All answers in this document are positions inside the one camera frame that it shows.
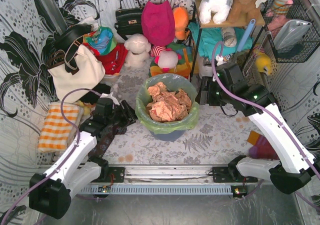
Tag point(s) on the green trash bag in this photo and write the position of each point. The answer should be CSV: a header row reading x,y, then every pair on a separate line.
x,y
173,83

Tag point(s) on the silver foil pouch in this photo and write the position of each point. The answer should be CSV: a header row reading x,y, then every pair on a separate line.
x,y
291,33

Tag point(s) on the white plush dog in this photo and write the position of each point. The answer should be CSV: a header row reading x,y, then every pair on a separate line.
x,y
214,10

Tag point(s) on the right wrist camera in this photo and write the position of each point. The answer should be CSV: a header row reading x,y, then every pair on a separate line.
x,y
220,60

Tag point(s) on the cream canvas tote bag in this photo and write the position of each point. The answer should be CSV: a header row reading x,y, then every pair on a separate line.
x,y
90,72

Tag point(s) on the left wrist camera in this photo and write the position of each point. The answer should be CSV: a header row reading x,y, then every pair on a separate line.
x,y
110,96

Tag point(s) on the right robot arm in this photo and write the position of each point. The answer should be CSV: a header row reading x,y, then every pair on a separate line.
x,y
295,165

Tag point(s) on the blue trash bin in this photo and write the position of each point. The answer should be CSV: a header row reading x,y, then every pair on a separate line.
x,y
170,137

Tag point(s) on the magenta fuzzy bag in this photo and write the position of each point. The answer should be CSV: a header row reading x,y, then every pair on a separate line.
x,y
158,23

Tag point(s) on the brown teddy bear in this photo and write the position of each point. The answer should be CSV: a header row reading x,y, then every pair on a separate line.
x,y
247,7

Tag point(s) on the yellow plush duck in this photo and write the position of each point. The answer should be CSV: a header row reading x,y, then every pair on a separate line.
x,y
263,62

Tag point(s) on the brown floral cloth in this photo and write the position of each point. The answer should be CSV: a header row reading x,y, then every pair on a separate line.
x,y
104,139

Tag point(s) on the rainbow striped cloth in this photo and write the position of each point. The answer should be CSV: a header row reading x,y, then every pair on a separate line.
x,y
184,66

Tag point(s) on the orange plush toy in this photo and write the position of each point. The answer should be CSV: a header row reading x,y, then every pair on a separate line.
x,y
181,20

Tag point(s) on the black wire basket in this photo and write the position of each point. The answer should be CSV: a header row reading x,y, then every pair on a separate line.
x,y
301,51

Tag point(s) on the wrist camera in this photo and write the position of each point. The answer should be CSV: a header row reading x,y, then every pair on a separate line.
x,y
110,96
220,60

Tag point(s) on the black leather handbag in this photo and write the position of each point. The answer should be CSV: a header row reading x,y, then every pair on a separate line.
x,y
129,21

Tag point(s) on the orange checkered towel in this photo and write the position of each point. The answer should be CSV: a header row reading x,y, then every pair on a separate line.
x,y
57,134

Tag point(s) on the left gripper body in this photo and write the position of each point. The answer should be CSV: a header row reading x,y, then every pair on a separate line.
x,y
122,112

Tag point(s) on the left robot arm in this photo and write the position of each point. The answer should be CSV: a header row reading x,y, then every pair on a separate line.
x,y
52,192

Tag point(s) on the red cloth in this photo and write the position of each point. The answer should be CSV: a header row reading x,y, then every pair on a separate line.
x,y
113,61

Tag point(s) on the crumpled orange paper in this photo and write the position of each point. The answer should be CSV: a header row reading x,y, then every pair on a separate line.
x,y
167,106

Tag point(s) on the teal folded cloth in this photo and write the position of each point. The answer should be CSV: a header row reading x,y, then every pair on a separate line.
x,y
210,36

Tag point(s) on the pink head plush doll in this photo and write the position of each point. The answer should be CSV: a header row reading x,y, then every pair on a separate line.
x,y
165,58

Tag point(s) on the blue handled broom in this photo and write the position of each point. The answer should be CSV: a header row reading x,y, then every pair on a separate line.
x,y
245,36

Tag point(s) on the purple orange sock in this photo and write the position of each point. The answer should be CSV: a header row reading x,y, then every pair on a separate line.
x,y
261,148

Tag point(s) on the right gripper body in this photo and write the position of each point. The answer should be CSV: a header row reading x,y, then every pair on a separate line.
x,y
206,91

